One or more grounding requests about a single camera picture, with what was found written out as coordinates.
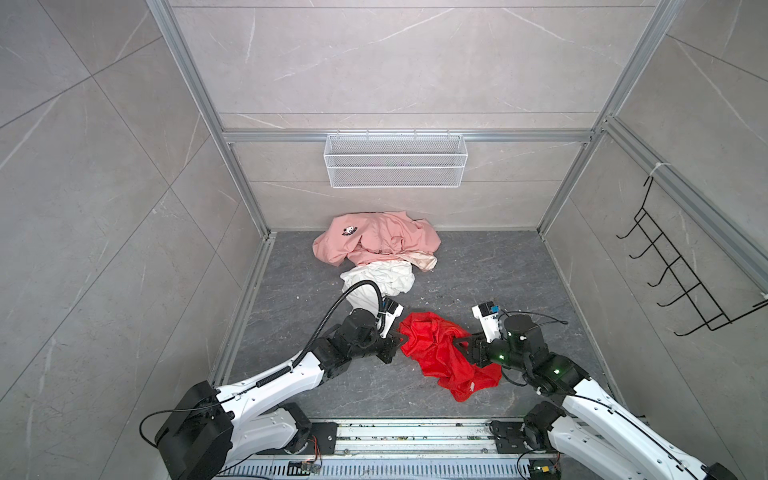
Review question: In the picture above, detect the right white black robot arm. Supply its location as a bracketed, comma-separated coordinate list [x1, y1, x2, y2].
[453, 302, 735, 479]

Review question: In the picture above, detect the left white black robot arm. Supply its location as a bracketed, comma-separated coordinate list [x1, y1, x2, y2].
[152, 302, 403, 479]

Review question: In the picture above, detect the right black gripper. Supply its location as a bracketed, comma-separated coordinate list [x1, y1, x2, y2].
[452, 328, 531, 375]

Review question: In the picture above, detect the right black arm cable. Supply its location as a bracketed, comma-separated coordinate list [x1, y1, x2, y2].
[500, 309, 569, 328]

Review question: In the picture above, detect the pink garment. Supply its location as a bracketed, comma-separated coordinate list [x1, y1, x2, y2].
[312, 212, 441, 266]

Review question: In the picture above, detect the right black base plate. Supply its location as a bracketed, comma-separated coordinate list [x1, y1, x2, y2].
[488, 420, 544, 454]

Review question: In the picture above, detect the cream patterned cloth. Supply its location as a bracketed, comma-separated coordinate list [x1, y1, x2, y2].
[401, 251, 437, 272]

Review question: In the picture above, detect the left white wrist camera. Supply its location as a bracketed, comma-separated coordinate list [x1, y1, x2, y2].
[378, 297, 404, 338]

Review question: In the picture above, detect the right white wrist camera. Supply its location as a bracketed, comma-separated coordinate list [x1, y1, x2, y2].
[471, 301, 501, 343]

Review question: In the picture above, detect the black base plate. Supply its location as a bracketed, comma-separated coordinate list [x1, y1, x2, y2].
[488, 420, 544, 454]
[284, 422, 339, 456]

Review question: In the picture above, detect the white cloth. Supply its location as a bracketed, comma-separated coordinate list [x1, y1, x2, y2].
[340, 260, 415, 314]

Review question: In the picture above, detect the white wire mesh basket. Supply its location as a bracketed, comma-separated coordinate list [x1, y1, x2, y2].
[323, 133, 469, 189]

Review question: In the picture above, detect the black wire hook rack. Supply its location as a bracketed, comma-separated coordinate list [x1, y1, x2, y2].
[615, 175, 767, 338]

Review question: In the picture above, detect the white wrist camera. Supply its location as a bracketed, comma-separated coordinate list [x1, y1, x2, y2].
[378, 297, 404, 338]
[471, 301, 501, 343]

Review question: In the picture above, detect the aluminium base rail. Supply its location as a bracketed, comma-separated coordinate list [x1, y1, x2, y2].
[215, 418, 601, 480]

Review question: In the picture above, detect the red cloth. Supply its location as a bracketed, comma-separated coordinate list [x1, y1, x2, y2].
[398, 312, 502, 402]

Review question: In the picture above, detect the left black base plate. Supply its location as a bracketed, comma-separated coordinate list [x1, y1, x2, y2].
[284, 422, 339, 456]

